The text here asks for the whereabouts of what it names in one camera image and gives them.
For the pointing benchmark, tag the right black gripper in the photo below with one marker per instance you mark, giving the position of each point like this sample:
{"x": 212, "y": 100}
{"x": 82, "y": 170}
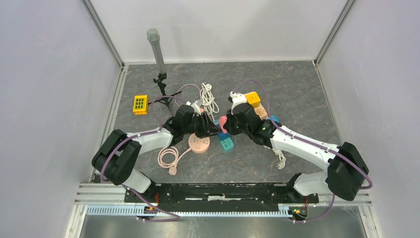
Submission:
{"x": 229, "y": 125}

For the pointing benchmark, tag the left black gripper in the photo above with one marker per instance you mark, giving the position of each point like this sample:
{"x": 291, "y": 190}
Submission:
{"x": 208, "y": 129}

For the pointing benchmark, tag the pink cube adapter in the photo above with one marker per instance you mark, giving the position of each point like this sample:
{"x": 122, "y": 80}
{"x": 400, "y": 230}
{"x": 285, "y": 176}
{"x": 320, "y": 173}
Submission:
{"x": 222, "y": 121}

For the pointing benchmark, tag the round pink power socket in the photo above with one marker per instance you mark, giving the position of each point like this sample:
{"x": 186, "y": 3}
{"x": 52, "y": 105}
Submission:
{"x": 198, "y": 145}

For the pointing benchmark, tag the teal power strip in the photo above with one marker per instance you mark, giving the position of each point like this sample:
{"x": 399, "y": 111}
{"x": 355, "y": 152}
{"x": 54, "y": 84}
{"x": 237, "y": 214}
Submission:
{"x": 227, "y": 144}

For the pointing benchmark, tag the light blue cube adapter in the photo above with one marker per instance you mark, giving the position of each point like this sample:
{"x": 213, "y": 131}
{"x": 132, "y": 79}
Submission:
{"x": 275, "y": 119}

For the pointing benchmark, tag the dark blue cube adapter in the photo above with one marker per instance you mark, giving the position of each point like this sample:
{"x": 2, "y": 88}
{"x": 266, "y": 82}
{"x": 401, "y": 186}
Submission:
{"x": 222, "y": 136}

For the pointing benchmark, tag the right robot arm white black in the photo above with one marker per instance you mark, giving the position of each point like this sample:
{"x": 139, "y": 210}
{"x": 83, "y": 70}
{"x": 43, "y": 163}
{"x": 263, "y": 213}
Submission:
{"x": 343, "y": 171}

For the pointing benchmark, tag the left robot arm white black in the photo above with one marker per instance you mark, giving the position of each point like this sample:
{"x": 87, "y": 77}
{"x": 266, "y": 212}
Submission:
{"x": 116, "y": 158}

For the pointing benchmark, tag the yellow socket block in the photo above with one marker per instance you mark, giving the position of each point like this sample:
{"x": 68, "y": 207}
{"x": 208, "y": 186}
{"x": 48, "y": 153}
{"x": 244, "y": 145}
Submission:
{"x": 140, "y": 105}

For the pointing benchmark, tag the yellow cube adapter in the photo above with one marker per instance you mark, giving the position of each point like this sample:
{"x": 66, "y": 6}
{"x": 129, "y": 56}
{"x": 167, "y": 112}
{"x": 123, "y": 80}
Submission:
{"x": 253, "y": 99}

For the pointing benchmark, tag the black tripod stand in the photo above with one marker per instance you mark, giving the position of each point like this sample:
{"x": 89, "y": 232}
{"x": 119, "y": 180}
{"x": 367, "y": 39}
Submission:
{"x": 164, "y": 99}

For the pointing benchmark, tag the grey microphone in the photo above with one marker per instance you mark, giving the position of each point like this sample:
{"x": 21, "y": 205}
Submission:
{"x": 153, "y": 37}

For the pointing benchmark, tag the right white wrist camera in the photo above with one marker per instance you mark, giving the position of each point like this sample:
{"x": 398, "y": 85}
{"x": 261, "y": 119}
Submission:
{"x": 236, "y": 99}

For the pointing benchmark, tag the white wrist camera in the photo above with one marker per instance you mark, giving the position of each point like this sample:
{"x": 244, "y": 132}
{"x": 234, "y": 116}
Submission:
{"x": 236, "y": 99}
{"x": 196, "y": 105}

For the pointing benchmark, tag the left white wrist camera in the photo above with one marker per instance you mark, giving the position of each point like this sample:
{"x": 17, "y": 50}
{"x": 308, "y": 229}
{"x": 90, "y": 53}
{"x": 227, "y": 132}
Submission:
{"x": 196, "y": 105}

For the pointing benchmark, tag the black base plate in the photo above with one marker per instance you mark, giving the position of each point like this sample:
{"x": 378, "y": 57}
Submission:
{"x": 224, "y": 197}

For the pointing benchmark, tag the aluminium frame rail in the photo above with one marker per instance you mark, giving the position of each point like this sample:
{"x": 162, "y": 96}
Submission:
{"x": 107, "y": 198}

